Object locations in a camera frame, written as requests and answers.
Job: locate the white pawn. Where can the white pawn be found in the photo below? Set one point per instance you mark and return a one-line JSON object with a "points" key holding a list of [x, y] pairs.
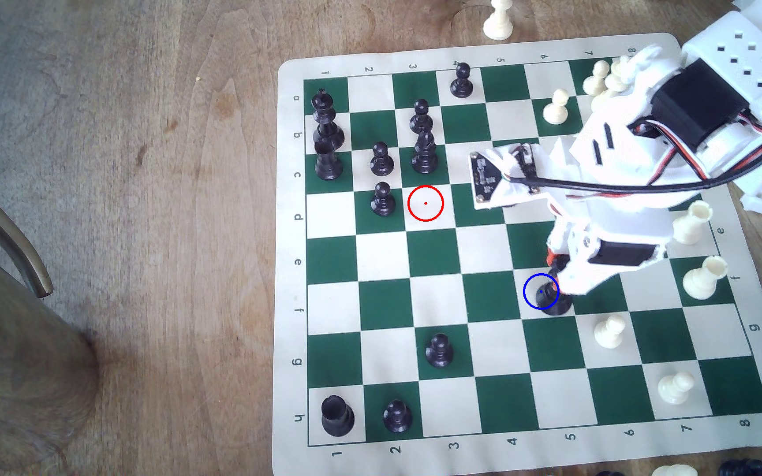
{"points": [[556, 108], [675, 389], [610, 332], [596, 79], [499, 21]]}

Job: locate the black pawn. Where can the black pawn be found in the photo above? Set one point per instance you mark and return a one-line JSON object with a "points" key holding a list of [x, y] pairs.
{"points": [[420, 117], [439, 352], [383, 200], [462, 81], [397, 416], [382, 161]]}

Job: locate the black queen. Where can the black queen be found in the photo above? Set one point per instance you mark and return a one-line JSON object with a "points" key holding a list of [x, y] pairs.
{"points": [[329, 135]]}

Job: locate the black rook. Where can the black rook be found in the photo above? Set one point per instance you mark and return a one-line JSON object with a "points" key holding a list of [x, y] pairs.
{"points": [[337, 416], [328, 164]]}

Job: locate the white rook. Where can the white rook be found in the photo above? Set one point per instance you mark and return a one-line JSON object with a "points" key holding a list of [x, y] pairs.
{"points": [[705, 277], [692, 223]]}

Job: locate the green white chess mat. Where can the green white chess mat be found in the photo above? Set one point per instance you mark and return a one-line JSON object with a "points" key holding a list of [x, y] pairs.
{"points": [[434, 254]]}

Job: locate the black bishop piece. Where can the black bishop piece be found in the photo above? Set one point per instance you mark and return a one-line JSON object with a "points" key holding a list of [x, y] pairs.
{"points": [[424, 155]]}

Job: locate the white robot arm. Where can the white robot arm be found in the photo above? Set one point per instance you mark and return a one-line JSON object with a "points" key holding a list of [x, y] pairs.
{"points": [[745, 59]]}

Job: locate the gripper camera board with mount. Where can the gripper camera board with mount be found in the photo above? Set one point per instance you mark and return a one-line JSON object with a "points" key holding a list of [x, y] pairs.
{"points": [[485, 178]]}

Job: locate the black king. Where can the black king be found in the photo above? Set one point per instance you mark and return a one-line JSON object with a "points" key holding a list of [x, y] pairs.
{"points": [[322, 106]]}

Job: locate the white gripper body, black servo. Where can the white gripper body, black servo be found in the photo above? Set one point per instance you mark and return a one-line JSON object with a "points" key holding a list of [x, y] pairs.
{"points": [[619, 257]]}

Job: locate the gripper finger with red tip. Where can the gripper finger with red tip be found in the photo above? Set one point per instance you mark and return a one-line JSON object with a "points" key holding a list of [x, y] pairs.
{"points": [[551, 255], [578, 281]]}

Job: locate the white chess piece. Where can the white chess piece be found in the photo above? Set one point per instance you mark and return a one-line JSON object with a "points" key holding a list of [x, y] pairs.
{"points": [[675, 471], [616, 76]]}

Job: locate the bronze metal bar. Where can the bronze metal bar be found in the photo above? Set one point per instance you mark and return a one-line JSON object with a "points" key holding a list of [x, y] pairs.
{"points": [[7, 231]]}

